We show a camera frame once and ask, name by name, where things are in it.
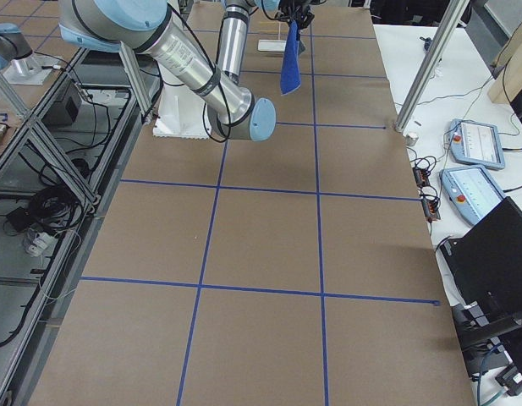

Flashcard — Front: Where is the upper teach pendant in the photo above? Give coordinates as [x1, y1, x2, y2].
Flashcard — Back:
[448, 118, 505, 170]

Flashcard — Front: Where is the white rack base tray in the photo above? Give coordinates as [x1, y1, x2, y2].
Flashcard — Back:
[257, 39, 305, 55]

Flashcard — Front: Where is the lower teach pendant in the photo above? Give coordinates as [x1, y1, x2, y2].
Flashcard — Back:
[440, 164, 506, 226]

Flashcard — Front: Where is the teach pendant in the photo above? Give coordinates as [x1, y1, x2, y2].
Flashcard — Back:
[448, 118, 505, 170]
[440, 164, 506, 226]

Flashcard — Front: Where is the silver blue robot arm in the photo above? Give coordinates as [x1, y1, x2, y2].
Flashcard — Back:
[58, 1, 315, 142]

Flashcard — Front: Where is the brown paper table cover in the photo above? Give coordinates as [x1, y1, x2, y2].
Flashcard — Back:
[30, 6, 474, 405]

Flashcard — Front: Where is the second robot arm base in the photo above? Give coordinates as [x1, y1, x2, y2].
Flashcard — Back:
[0, 23, 62, 85]

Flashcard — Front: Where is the small silver cylinder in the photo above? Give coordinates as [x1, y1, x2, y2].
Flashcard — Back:
[405, 132, 419, 147]

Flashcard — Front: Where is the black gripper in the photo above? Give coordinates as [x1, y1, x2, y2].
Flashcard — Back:
[275, 0, 316, 30]

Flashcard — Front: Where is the black monitor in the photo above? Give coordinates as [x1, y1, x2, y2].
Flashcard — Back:
[441, 197, 522, 375]

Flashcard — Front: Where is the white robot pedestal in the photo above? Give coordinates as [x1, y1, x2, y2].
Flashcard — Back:
[153, 66, 212, 140]

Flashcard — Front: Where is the black power brick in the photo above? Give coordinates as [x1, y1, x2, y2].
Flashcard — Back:
[6, 207, 33, 232]

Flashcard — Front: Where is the aluminium frame post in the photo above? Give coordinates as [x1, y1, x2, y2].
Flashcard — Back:
[394, 0, 470, 133]

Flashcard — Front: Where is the upper black orange adapter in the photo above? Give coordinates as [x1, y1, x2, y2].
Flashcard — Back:
[410, 156, 437, 188]

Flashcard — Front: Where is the wooden rack bar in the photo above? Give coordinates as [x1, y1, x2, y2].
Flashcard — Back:
[258, 20, 286, 36]

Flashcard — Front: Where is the blue towel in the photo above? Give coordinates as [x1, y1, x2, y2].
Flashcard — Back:
[280, 20, 301, 96]

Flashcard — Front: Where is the black box under table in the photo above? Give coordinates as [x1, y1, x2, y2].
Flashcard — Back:
[42, 88, 81, 126]

